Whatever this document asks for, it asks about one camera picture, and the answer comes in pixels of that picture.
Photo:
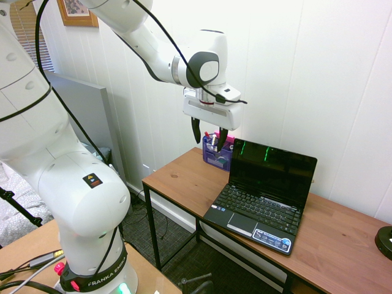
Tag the grey upright board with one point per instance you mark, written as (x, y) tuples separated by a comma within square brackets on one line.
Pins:
[(88, 110)]

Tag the white wall outlet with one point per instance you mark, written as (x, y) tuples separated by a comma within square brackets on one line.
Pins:
[(146, 169)]

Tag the patterned white bed sheet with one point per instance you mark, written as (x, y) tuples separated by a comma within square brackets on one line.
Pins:
[(18, 214)]

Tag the window blind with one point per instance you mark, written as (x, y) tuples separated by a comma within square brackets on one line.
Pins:
[(27, 33)]

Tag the purple desk organizer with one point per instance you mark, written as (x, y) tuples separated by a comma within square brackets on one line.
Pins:
[(211, 156)]

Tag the black laptop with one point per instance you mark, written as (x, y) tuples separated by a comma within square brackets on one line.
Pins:
[(260, 211)]

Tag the wooden desk with black frame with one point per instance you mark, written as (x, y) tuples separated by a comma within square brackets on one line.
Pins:
[(183, 180)]

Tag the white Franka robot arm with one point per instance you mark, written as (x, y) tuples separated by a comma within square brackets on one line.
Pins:
[(76, 199)]

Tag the wooden picture frame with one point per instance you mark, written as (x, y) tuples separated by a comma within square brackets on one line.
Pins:
[(78, 20)]

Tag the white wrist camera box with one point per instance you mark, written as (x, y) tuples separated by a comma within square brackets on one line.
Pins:
[(228, 92)]

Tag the black table clamp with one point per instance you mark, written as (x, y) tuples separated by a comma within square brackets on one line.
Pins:
[(196, 284)]

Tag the grey-green cloth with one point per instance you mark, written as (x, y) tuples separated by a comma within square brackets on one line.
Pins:
[(102, 152)]

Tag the pink sticky note block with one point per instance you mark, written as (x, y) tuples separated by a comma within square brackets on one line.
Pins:
[(229, 138)]

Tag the black round lamp base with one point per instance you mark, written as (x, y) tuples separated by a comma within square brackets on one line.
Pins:
[(384, 242)]

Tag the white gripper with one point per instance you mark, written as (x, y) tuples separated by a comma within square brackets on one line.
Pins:
[(211, 114)]

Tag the black tripod stand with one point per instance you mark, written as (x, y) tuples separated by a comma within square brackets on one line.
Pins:
[(21, 209)]

